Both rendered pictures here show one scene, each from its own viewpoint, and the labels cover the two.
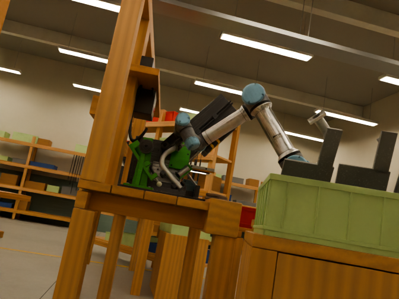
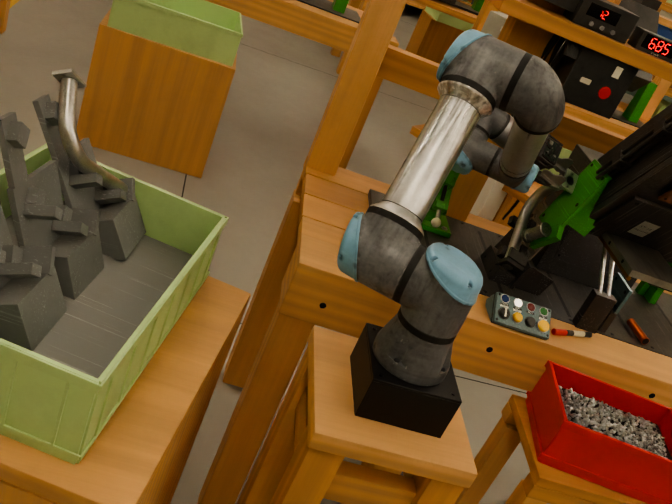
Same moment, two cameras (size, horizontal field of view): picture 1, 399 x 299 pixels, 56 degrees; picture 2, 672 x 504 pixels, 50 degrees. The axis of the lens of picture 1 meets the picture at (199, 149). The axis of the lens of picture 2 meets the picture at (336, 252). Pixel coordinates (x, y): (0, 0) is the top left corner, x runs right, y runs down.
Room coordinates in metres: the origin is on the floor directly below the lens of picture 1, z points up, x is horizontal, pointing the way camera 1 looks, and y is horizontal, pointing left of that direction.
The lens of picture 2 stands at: (1.50, -1.65, 1.70)
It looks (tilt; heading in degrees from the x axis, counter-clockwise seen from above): 27 degrees down; 82
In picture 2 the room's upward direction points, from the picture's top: 24 degrees clockwise
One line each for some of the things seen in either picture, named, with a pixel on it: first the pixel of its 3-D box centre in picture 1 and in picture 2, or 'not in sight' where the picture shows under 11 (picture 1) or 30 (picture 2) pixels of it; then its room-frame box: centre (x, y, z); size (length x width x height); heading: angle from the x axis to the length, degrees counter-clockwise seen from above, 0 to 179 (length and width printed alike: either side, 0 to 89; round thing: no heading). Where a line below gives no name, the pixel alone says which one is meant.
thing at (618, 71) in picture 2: (144, 104); (590, 77); (2.22, 0.38, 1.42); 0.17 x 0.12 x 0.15; 4
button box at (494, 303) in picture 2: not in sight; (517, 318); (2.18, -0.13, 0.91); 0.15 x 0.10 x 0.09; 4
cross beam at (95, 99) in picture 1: (114, 134); (573, 133); (2.32, 0.54, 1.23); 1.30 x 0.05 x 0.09; 4
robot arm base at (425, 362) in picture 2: not in sight; (419, 338); (1.86, -0.51, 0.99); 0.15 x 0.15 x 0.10
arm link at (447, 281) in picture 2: not in sight; (440, 287); (1.85, -0.51, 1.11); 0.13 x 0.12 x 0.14; 161
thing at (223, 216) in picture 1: (204, 216); (565, 362); (2.37, -0.10, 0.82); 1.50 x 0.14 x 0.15; 4
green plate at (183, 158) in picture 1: (180, 153); (584, 202); (2.28, 0.11, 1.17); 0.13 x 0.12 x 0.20; 4
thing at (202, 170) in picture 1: (183, 167); (628, 245); (2.43, 0.08, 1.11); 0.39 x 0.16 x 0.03; 94
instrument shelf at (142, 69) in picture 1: (140, 94); (637, 54); (2.33, 0.44, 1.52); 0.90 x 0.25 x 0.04; 4
